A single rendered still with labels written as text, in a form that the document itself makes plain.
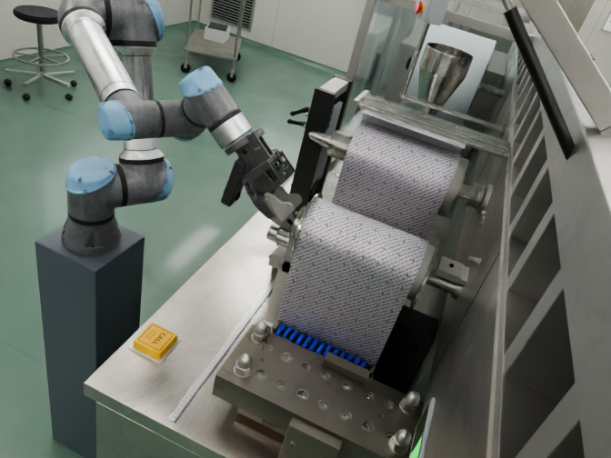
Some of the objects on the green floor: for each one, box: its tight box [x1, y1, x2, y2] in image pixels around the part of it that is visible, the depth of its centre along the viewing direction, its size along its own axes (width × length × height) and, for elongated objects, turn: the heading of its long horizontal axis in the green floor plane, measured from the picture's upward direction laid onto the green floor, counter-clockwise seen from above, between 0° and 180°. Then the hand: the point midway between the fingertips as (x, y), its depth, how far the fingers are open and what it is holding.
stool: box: [4, 5, 77, 101], centre depth 397 cm, size 55×53×62 cm
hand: (287, 225), depth 105 cm, fingers closed, pressing on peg
